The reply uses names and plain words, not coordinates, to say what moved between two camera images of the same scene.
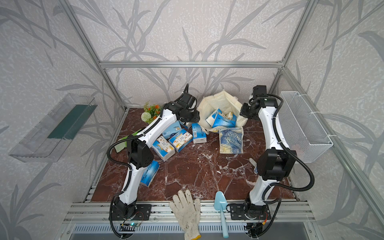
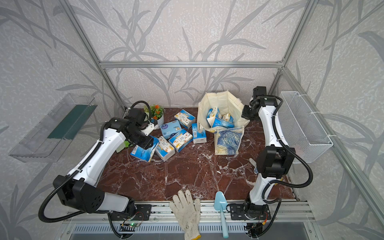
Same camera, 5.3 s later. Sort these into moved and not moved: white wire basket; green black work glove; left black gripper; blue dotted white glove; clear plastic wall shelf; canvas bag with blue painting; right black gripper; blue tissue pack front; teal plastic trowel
Moved: blue tissue pack front; left black gripper
Not moved: teal plastic trowel; blue dotted white glove; white wire basket; canvas bag with blue painting; right black gripper; clear plastic wall shelf; green black work glove
